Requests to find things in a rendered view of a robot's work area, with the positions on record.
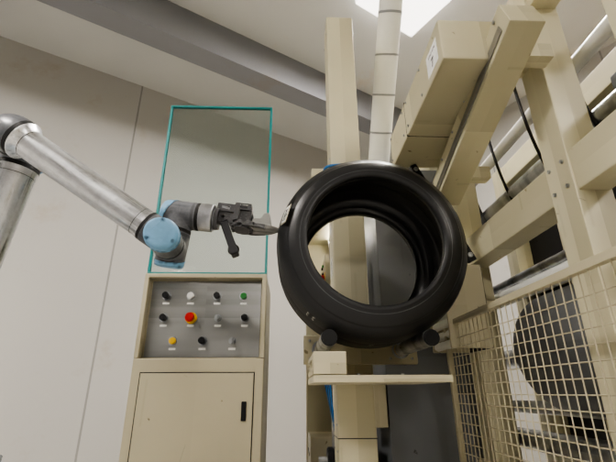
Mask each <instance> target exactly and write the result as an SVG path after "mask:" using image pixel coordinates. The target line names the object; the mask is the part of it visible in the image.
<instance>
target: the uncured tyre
mask: <svg viewBox="0 0 616 462"><path fill-rule="evenodd" d="M290 204H291V208H290V211H289V213H288V216H287V219H286V222H285V223H284V224H282V225H281V221H282V218H283V216H284V213H285V211H284V213H283V215H282V218H281V220H280V225H279V230H278V235H277V259H278V268H279V275H280V283H281V287H282V289H283V291H284V294H285V296H286V298H287V300H288V302H289V304H290V305H291V308H292V309H293V311H294V312H296V310H297V315H298V316H299V317H300V318H301V319H302V321H303V322H304V323H305V324H306V325H308V326H309V327H310V328H311V329H313V330H314V331H315V332H316V333H317V334H319V335H321V334H322V333H323V331H324V330H326V329H332V330H334V331H335V332H336V334H337V341H336V342H337V344H339V345H343V346H346V347H354V348H365V349H372V348H382V347H389V346H393V345H396V344H399V343H400V342H402V341H404V340H407V339H409V338H411V337H413V336H417V335H419V334H421V333H422V332H424V331H425V330H427V329H429V328H430V327H432V326H433V325H435V324H436V323H437V322H438V321H439V320H440V319H441V318H442V317H443V316H444V315H445V314H446V313H447V312H448V311H449V309H450V308H451V307H452V305H453V304H454V302H455V300H456V299H457V296H458V295H459V292H460V290H461V287H462V285H463V282H464V279H465V276H466V271H467V265H468V247H467V241H466V236H465V233H464V229H463V226H462V225H461V222H460V220H459V218H458V216H457V213H456V211H455V209H454V208H453V206H452V205H451V203H450V202H449V201H448V200H447V199H446V197H445V196H444V195H443V194H442V193H441V192H440V191H439V190H438V189H437V188H436V187H435V186H434V185H433V184H432V183H430V182H429V181H428V180H427V179H425V178H424V177H422V176H421V175H419V174H417V173H415V172H414V171H412V170H408V169H406V168H404V167H402V166H399V165H396V164H393V163H389V162H385V161H378V160H354V161H349V162H344V163H340V164H337V165H335V166H332V167H330V168H328V169H326V170H323V171H321V172H319V173H317V174H316V175H314V176H313V177H312V178H311V179H310V180H309V181H307V182H306V183H305V184H304V185H303V186H302V187H301V188H300V189H299V190H298V192H297V193H296V194H294V196H293V197H292V198H291V200H290V202H289V203H288V205H287V207H288V206H289V205H290ZM347 216H365V217H370V218H374V219H376V220H379V221H381V222H382V223H384V224H386V225H388V226H390V227H391V228H393V229H394V230H395V231H396V232H397V233H398V234H399V235H400V236H401V237H402V238H403V240H404V241H405V242H406V244H407V246H408V247H409V249H410V251H411V253H412V257H413V261H414V267H415V279H414V285H413V288H412V292H411V295H410V297H409V298H408V300H407V302H402V303H399V304H394V305H386V306H377V305H369V304H364V303H361V302H356V301H353V300H351V299H349V298H347V297H346V296H344V295H342V294H341V293H339V292H338V291H336V290H335V289H333V288H332V287H331V286H330V285H329V284H328V283H327V282H326V281H325V280H324V279H323V277H322V276H321V275H320V273H319V272H318V270H317V269H316V267H315V265H314V263H313V261H312V258H311V255H310V252H309V248H308V246H309V244H310V242H311V240H312V239H313V237H314V236H315V234H316V233H317V232H318V231H319V230H320V229H321V228H323V227H324V226H326V225H327V224H329V223H331V222H333V221H335V220H336V219H339V218H343V217H347ZM306 310H307V311H308V312H309V313H310V314H311V315H313V316H314V317H315V318H316V321H315V322H314V321H313V320H312V319H311V318H309V317H308V316H307V315H306V314H305V313H304V312H305V311H306ZM367 345H375V346H367Z"/></svg>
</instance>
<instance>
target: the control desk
mask: <svg viewBox="0 0 616 462"><path fill-rule="evenodd" d="M269 348H270V286H269V283H268V277H267V274H201V273H146V276H145V282H144V289H143V295H142V301H141V307H140V314H139V320H138V327H137V339H136V345H135V351H134V359H133V366H132V372H131V379H130V385H129V392H128V398H127V404H126V416H125V422H124V429H123V435H122V442H121V448H120V455H119V460H118V462H266V444H267V411H268V380H269Z"/></svg>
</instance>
